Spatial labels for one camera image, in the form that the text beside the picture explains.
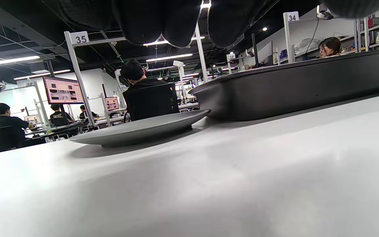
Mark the person's left hand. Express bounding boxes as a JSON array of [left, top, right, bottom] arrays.
[[41, 0, 379, 48]]

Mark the grey round plate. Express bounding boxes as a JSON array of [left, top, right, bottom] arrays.
[[68, 109, 211, 148]]

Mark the dark metal baking tray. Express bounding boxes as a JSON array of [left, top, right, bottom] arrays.
[[189, 47, 379, 121]]

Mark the black office chair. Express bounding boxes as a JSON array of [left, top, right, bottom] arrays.
[[0, 125, 25, 153], [123, 83, 180, 123]]

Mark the small computer monitor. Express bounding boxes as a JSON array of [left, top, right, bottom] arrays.
[[105, 96, 120, 111]]

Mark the large computer monitor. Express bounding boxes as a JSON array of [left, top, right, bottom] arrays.
[[43, 76, 85, 105]]

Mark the ceiling light strip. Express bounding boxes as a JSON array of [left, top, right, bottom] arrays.
[[13, 69, 71, 80], [0, 55, 41, 68]]

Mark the white metal frame post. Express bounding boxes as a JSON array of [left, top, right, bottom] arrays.
[[64, 31, 127, 128], [194, 23, 209, 83], [283, 12, 333, 64]]

